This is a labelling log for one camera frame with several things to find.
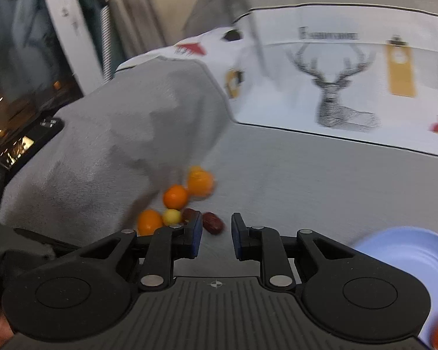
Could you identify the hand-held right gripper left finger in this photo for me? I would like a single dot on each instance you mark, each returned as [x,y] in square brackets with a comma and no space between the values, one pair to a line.
[193,235]

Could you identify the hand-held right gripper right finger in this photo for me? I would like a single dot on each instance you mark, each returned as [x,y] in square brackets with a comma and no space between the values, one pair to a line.
[239,237]

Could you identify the red date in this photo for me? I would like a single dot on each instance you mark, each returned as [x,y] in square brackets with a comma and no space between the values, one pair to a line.
[213,223]
[189,214]

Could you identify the small yellow round fruit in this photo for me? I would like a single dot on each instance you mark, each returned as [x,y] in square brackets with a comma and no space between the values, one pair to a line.
[172,217]

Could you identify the light blue plate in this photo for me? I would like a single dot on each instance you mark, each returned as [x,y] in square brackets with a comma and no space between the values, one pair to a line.
[405,259]

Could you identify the printed grey bed cover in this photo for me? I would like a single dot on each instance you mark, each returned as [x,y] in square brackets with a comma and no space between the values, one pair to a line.
[295,175]

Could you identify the black device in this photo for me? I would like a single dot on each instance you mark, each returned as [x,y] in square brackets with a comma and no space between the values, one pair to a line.
[25,142]

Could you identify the grey pleated curtain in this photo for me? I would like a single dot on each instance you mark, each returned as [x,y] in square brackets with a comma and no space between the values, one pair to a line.
[131,7]

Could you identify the white door frame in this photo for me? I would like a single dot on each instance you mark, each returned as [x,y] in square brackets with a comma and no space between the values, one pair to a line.
[73,36]

